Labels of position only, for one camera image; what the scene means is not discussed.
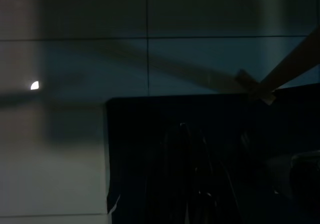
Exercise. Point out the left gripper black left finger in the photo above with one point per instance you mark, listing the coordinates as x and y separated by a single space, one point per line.
170 184

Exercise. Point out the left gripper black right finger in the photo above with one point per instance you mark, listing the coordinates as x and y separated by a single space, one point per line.
207 196

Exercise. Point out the black floor mat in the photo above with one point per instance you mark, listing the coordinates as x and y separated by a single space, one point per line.
130 139

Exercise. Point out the light wooden table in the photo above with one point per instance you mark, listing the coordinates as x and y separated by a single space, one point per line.
287 66

